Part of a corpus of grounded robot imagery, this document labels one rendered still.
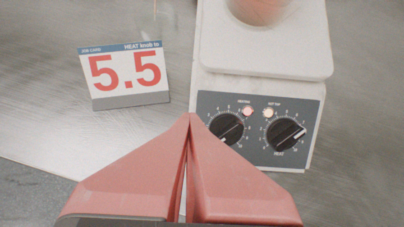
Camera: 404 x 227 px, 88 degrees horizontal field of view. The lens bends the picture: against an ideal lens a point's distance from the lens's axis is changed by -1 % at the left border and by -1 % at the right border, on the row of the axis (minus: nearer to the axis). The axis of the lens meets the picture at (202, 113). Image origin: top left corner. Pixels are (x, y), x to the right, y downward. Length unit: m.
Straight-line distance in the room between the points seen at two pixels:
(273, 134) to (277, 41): 0.09
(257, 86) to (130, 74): 0.14
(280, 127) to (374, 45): 0.23
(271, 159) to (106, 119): 0.19
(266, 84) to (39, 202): 1.09
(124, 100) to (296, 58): 0.19
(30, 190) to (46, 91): 0.91
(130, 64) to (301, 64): 0.18
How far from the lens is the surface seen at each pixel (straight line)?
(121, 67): 0.26
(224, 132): 0.19
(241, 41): 0.20
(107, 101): 0.27
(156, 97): 0.26
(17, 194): 1.23
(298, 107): 0.22
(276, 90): 0.21
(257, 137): 0.21
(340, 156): 0.31
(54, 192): 1.15
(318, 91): 0.23
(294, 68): 0.20
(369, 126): 0.34
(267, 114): 0.21
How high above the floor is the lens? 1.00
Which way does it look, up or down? 73 degrees down
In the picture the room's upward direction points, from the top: 14 degrees clockwise
